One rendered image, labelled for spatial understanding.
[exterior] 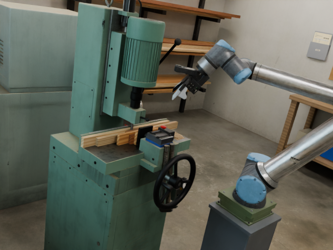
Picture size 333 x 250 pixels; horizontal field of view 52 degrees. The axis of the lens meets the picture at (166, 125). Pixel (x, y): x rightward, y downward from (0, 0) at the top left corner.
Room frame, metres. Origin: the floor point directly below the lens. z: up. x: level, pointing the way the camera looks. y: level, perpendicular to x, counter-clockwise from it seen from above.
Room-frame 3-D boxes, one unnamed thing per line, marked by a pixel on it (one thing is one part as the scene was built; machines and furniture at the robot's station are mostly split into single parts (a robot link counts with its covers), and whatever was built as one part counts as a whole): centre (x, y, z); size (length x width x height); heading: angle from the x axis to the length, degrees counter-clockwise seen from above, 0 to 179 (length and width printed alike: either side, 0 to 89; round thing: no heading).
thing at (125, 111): (1.67, 0.19, 1.03); 0.14 x 0.07 x 0.09; 51
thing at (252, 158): (1.72, -0.54, 0.82); 0.17 x 0.15 x 0.18; 161
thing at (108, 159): (1.60, 0.08, 0.87); 0.61 x 0.30 x 0.06; 141
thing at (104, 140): (1.71, 0.13, 0.92); 0.59 x 0.02 x 0.04; 141
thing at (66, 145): (1.73, 0.27, 0.76); 0.57 x 0.45 x 0.09; 51
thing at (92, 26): (1.84, 0.40, 1.16); 0.22 x 0.22 x 0.72; 51
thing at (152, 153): (1.54, 0.02, 0.92); 0.15 x 0.13 x 0.09; 141
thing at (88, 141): (1.68, 0.18, 0.93); 0.60 x 0.02 x 0.05; 141
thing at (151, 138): (1.55, 0.01, 0.99); 0.13 x 0.11 x 0.06; 141
